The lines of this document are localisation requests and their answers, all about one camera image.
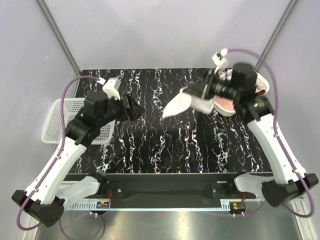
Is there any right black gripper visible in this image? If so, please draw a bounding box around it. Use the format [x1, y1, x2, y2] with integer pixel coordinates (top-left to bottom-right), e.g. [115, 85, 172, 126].
[183, 68, 241, 102]

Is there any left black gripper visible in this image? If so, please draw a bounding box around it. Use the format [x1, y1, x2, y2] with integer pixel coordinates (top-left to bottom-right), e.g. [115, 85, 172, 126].
[98, 93, 145, 128]

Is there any white towel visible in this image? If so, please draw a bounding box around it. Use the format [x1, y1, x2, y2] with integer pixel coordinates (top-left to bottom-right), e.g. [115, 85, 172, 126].
[162, 88, 215, 119]

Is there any pink towel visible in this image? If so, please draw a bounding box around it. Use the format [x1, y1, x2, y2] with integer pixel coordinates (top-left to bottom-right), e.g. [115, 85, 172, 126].
[213, 96, 236, 117]

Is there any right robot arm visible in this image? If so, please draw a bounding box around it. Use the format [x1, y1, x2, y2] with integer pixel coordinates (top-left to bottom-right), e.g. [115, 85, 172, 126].
[182, 62, 319, 207]

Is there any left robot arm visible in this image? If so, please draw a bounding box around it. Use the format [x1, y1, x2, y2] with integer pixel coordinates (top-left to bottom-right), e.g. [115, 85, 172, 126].
[11, 91, 145, 228]

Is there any right white plastic basket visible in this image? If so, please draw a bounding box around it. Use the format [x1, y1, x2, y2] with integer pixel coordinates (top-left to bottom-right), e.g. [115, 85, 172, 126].
[219, 68, 271, 96]

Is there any white plastic basket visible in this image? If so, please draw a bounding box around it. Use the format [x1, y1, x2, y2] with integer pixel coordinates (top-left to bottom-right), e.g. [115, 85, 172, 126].
[219, 68, 271, 96]
[40, 97, 115, 145]

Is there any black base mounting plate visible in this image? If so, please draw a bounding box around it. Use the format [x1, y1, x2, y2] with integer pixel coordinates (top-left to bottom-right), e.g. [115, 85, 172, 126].
[79, 172, 256, 201]

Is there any left white plastic basket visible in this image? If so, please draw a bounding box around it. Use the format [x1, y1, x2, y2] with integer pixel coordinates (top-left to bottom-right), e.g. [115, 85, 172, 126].
[40, 97, 115, 145]

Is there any left small circuit board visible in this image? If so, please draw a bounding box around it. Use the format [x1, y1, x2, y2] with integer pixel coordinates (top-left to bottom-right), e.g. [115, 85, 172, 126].
[96, 201, 110, 209]

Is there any small circuit board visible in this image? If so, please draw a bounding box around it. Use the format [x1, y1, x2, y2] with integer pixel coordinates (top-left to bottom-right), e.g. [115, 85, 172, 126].
[96, 201, 110, 209]
[232, 201, 246, 210]

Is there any right small circuit board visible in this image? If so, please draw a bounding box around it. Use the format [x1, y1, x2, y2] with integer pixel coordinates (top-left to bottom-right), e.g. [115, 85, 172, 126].
[232, 201, 246, 210]

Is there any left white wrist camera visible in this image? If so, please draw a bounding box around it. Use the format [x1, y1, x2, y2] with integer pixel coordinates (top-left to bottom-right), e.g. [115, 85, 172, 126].
[102, 78, 121, 100]

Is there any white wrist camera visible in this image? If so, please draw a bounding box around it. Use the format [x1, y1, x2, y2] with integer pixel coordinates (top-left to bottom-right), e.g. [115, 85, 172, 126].
[212, 48, 229, 74]
[102, 78, 121, 100]

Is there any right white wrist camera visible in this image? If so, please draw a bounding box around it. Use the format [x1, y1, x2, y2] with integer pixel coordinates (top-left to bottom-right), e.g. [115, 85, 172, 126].
[212, 48, 229, 74]

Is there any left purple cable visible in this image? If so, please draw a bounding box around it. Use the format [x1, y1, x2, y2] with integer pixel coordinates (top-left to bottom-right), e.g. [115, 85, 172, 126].
[16, 75, 106, 232]

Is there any purple cable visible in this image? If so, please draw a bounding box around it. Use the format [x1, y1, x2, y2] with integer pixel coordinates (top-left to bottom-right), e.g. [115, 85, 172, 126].
[16, 75, 106, 232]
[226, 48, 316, 221]

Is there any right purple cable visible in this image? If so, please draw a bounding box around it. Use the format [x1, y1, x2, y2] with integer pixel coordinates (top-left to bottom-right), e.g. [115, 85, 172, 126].
[226, 48, 316, 221]

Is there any left aluminium frame post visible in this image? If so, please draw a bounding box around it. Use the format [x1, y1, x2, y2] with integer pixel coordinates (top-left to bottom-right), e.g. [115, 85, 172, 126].
[35, 0, 82, 76]

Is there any aluminium frame post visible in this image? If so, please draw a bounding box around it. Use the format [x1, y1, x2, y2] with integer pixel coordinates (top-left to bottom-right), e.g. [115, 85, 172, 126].
[35, 0, 82, 76]
[254, 0, 300, 71]

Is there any white slotted cable duct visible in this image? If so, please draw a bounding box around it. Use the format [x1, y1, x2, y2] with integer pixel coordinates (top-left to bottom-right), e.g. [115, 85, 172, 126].
[66, 200, 97, 211]

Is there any right aluminium frame post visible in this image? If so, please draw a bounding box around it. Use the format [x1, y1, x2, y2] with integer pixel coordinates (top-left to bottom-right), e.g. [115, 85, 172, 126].
[254, 0, 300, 71]

